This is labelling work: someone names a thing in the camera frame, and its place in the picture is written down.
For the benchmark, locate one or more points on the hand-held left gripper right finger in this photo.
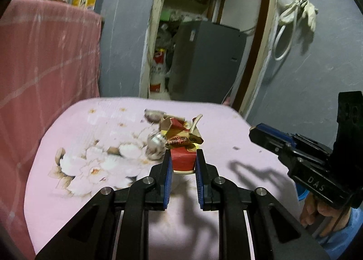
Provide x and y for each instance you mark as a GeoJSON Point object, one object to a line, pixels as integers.
{"type": "Point", "coordinates": [200, 183]}

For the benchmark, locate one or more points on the grey washing machine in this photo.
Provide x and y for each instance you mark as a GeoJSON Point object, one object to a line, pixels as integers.
{"type": "Point", "coordinates": [207, 61]}

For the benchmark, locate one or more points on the beige scrap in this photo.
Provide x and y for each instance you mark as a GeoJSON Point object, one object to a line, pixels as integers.
{"type": "Point", "coordinates": [153, 114]}

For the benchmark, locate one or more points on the cream rubber gloves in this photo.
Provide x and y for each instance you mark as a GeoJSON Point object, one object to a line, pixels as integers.
{"type": "Point", "coordinates": [310, 13]}

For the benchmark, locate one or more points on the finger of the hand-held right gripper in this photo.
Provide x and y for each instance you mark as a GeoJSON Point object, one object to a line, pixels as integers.
{"type": "Point", "coordinates": [269, 142]}
{"type": "Point", "coordinates": [276, 131]}

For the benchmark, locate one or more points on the white plastic strip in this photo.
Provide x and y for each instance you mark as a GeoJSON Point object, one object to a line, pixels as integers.
{"type": "Point", "coordinates": [195, 124]}

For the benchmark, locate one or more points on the silver foil ball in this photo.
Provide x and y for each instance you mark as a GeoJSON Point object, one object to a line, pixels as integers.
{"type": "Point", "coordinates": [155, 144]}

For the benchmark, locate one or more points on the red paper carton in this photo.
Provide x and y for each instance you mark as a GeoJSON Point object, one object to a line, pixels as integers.
{"type": "Point", "coordinates": [183, 160]}

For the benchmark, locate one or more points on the person's right hand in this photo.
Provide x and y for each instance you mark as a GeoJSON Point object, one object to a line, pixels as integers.
{"type": "Point", "coordinates": [309, 210]}

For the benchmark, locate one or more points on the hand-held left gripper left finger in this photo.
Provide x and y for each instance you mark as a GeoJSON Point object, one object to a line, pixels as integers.
{"type": "Point", "coordinates": [168, 183]}

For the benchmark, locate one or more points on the wooden door frame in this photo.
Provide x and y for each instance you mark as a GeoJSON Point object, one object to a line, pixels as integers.
{"type": "Point", "coordinates": [153, 36]}

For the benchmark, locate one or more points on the blue plastic bucket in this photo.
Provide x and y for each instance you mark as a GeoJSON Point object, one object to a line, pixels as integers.
{"type": "Point", "coordinates": [301, 193]}

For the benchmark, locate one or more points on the pink floral blanket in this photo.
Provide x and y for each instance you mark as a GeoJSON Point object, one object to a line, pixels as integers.
{"type": "Point", "coordinates": [85, 214]}

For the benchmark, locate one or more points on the gold foil wrapper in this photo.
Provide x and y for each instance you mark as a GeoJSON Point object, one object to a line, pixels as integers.
{"type": "Point", "coordinates": [195, 138]}

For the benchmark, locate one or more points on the person's blue clothing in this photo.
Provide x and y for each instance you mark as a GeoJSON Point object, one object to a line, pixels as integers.
{"type": "Point", "coordinates": [348, 234]}

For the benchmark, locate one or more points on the salmon checked towel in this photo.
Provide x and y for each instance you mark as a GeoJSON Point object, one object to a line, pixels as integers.
{"type": "Point", "coordinates": [48, 50]}

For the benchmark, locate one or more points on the red and white bag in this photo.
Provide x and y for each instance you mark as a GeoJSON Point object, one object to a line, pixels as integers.
{"type": "Point", "coordinates": [158, 72]}

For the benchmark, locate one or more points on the white plastic bag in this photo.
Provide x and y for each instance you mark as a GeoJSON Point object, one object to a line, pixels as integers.
{"type": "Point", "coordinates": [285, 13]}

